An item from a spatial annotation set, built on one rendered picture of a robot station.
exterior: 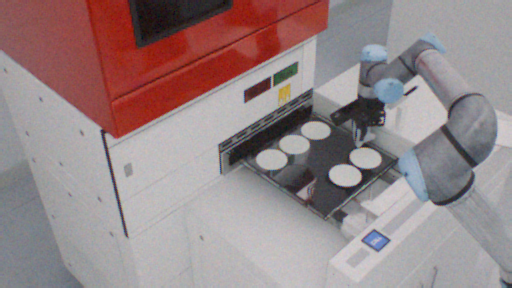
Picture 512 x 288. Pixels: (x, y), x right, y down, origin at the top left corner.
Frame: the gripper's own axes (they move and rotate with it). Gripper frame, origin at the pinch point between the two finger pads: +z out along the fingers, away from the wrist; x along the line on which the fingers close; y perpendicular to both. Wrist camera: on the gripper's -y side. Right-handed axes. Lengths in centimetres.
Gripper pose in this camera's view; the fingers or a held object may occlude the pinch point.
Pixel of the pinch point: (356, 144)
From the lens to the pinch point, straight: 189.3
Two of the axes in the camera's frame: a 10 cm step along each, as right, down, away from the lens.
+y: 9.7, -1.7, 1.9
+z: 0.1, 7.7, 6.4
